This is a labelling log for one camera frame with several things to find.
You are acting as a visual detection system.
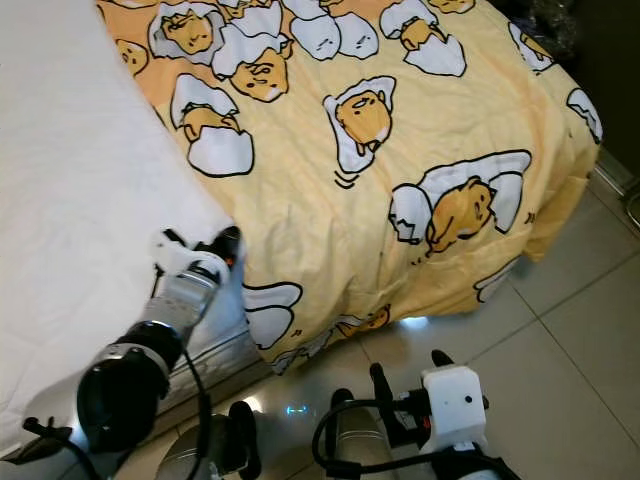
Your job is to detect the black silver robot right leg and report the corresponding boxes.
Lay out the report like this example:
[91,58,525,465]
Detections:
[325,388,391,480]

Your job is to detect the black silver robot left leg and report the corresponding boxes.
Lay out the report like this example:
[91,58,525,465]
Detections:
[160,400,261,480]

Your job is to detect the black silver robot leg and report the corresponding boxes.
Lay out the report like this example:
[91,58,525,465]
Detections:
[325,388,391,480]
[160,400,261,480]

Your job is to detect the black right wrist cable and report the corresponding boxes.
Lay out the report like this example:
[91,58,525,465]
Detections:
[310,398,441,480]

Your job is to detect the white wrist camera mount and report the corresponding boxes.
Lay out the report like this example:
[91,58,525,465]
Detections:
[422,365,489,451]
[153,230,226,276]

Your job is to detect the yellow cartoon print blanket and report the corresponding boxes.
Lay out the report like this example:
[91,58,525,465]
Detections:
[95,0,603,376]

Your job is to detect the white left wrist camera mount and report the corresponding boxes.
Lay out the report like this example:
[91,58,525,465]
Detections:
[153,230,226,276]

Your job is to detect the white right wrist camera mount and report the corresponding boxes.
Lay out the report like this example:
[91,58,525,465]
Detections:
[422,365,489,451]

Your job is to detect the white quilted mattress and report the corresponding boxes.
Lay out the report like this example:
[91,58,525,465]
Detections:
[0,0,241,451]

